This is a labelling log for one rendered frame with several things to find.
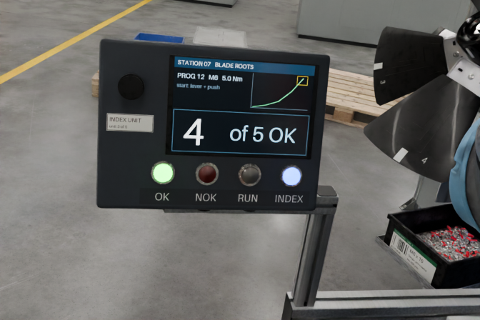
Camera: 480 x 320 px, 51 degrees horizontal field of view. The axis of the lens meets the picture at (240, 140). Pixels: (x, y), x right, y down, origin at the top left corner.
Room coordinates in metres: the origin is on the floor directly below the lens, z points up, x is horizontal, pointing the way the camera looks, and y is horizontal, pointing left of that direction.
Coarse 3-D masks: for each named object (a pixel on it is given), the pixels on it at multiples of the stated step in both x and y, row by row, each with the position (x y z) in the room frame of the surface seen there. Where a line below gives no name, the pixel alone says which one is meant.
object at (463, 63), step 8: (456, 64) 1.15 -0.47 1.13; (464, 64) 1.15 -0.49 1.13; (472, 64) 1.15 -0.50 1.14; (456, 72) 1.14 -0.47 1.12; (464, 72) 1.14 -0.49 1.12; (472, 72) 1.13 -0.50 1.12; (456, 80) 1.13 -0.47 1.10; (464, 80) 1.13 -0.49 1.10; (472, 80) 1.12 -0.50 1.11; (472, 88) 1.11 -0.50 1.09
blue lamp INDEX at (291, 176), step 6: (288, 168) 0.53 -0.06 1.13; (294, 168) 0.53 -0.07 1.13; (282, 174) 0.53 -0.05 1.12; (288, 174) 0.52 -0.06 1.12; (294, 174) 0.53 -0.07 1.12; (300, 174) 0.53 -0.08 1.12; (282, 180) 0.53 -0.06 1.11; (288, 180) 0.52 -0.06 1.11; (294, 180) 0.52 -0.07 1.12; (300, 180) 0.53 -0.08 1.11
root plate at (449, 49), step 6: (444, 42) 1.27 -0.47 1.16; (450, 42) 1.26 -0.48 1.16; (456, 42) 1.24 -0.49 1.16; (444, 48) 1.26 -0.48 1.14; (450, 48) 1.25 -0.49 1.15; (456, 48) 1.24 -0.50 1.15; (450, 54) 1.25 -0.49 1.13; (462, 54) 1.23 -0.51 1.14; (450, 60) 1.25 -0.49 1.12; (456, 60) 1.24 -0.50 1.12; (450, 66) 1.25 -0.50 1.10
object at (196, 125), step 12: (180, 108) 0.52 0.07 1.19; (180, 120) 0.52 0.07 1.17; (192, 120) 0.52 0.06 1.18; (204, 120) 0.53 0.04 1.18; (180, 132) 0.52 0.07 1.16; (192, 132) 0.52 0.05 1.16; (204, 132) 0.52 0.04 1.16; (180, 144) 0.51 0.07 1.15; (192, 144) 0.52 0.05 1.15; (204, 144) 0.52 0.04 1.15
